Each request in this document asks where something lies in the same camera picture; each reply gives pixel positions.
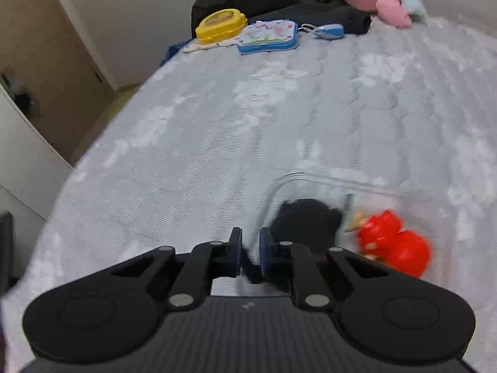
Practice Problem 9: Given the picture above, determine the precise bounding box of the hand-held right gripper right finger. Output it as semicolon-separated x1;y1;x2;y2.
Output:
258;227;393;313

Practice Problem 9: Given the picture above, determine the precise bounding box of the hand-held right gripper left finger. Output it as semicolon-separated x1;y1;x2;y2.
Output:
109;227;244;311

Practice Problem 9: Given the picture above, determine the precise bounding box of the black plush toy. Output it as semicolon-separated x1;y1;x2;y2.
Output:
243;198;343;284

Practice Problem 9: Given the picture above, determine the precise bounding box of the clear glass divided container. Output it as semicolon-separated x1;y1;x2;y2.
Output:
266;172;439;284

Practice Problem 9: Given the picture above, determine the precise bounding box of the red hooded figurine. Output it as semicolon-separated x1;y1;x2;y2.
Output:
345;209;432;279

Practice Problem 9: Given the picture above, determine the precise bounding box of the dark blue cloth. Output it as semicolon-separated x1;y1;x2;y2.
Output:
160;39;194;67

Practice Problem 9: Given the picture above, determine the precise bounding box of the cream patterned cloth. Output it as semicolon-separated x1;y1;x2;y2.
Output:
182;35;242;54

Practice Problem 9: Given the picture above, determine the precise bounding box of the blue printed tin case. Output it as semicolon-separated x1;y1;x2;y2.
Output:
237;19;299;55

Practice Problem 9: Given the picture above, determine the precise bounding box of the white cabinet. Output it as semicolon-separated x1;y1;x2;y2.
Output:
0;81;75;220

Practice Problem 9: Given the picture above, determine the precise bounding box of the small yellow lidded container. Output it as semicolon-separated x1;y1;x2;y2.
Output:
195;9;248;44

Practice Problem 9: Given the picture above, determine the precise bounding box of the black cloth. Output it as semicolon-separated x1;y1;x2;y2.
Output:
191;0;372;40

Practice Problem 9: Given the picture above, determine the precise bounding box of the brown wooden door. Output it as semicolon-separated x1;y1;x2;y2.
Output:
0;0;119;166

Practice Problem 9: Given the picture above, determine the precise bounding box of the blue keychain pouch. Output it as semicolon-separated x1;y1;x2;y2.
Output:
301;23;345;40

